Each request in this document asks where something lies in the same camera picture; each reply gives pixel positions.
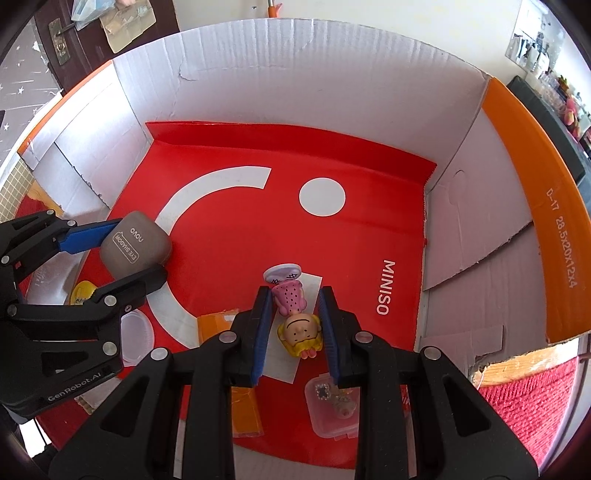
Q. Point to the blonde doll figurine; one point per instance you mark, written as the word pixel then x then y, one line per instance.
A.
pixel 300 330

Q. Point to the row of desk knick-knacks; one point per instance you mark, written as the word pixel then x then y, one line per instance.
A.
pixel 572 110

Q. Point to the clear plastic bag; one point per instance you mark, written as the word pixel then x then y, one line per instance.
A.
pixel 87 9

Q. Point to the desk with dark cloth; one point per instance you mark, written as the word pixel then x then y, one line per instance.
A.
pixel 524 86

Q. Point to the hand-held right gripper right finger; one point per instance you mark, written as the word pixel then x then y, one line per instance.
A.
pixel 328 337

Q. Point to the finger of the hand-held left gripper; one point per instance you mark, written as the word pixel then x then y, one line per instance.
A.
pixel 124 290
pixel 87 237

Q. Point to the taupe eyeshadow case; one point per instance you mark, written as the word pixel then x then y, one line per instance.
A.
pixel 134 249

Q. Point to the wooden table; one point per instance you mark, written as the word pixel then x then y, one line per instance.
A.
pixel 41 191

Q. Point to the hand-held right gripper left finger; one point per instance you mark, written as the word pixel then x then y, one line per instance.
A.
pixel 263 332

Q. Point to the wall mirror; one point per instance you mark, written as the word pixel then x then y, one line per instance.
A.
pixel 531 41

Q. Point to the clear plastic lid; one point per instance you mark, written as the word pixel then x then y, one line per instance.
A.
pixel 136 337

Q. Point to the small orange packet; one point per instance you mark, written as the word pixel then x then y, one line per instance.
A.
pixel 214 325

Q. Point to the red knitted blanket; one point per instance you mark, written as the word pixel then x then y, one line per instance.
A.
pixel 526 406

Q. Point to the orange cardboard box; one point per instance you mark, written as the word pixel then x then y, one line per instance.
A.
pixel 323 92

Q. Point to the beige hanging organizer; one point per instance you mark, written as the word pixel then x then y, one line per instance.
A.
pixel 129 27

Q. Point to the red paper bag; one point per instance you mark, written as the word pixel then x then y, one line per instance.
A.
pixel 277 221

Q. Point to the yellow round tin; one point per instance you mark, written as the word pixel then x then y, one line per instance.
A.
pixel 83 293

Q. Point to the small clear plastic box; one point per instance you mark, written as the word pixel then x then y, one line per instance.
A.
pixel 330 417

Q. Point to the dark brown door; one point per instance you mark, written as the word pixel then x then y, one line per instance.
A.
pixel 92 55

